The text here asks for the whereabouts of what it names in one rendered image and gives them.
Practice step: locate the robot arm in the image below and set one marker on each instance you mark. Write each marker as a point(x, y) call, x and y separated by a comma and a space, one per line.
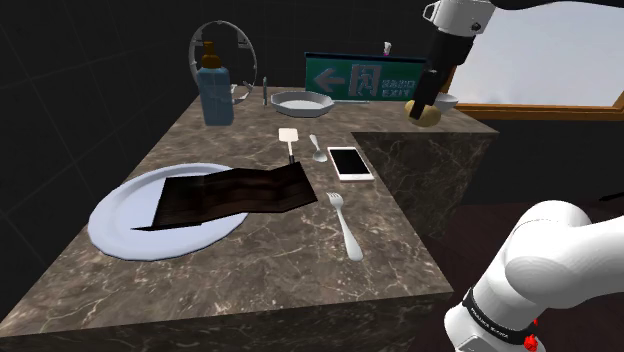
point(551, 273)

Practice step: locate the dark brown folded board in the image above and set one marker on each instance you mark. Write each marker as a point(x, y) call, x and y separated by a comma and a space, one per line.
point(234, 195)

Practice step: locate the white bowl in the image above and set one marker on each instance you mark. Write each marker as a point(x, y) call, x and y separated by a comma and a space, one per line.
point(447, 102)

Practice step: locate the silver spoon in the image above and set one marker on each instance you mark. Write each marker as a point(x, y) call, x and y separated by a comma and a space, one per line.
point(319, 155)

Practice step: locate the blue soap dispenser bottle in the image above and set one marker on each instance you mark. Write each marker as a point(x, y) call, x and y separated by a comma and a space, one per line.
point(215, 97)

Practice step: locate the small white and pink figure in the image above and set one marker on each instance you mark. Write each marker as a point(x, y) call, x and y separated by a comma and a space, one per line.
point(387, 48)

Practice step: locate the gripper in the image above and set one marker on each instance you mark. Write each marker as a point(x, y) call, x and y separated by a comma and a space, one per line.
point(449, 48)

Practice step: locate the yellow-brown potato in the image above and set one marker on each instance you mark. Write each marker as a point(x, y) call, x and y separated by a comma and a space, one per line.
point(431, 117)

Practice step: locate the window with wooden frame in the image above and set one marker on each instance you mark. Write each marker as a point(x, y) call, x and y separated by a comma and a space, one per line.
point(541, 53)

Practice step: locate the white round plate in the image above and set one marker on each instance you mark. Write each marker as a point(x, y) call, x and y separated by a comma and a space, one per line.
point(124, 219)

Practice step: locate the thin grey pen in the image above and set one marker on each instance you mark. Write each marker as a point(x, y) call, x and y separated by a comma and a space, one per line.
point(265, 92)

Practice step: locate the grey shallow pan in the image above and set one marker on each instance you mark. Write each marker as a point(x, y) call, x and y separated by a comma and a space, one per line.
point(302, 104)

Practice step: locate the silver fork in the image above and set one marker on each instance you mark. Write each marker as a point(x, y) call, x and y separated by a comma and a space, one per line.
point(348, 234)

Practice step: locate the white smartphone with black screen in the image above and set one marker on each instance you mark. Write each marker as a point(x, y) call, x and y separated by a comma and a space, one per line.
point(350, 163)

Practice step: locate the green exit sign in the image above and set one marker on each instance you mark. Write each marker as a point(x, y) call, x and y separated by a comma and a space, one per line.
point(341, 80)

